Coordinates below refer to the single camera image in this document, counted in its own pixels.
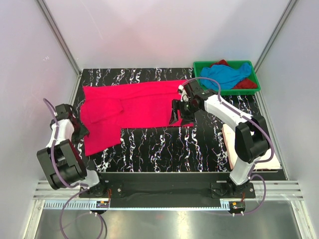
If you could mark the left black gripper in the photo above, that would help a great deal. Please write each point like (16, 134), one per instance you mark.
(83, 132)

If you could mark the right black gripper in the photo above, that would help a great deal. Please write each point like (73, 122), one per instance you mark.
(177, 105)

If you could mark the pink t shirt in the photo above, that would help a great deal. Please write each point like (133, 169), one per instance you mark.
(109, 109)

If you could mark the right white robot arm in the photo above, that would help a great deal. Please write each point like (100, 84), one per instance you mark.
(252, 142)

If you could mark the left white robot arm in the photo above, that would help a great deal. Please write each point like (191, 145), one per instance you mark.
(60, 161)

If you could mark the black marble pattern mat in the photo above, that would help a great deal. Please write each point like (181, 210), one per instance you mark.
(170, 149)

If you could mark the folded white t shirt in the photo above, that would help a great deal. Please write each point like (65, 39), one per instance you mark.
(229, 139)

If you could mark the blue t shirt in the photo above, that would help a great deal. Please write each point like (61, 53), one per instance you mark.
(208, 72)

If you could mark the dark red t shirt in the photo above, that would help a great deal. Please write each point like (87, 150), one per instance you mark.
(246, 84)

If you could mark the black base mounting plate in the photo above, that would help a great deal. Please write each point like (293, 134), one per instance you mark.
(166, 191)

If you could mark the aluminium front rail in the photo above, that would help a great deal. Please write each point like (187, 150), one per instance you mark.
(275, 191)

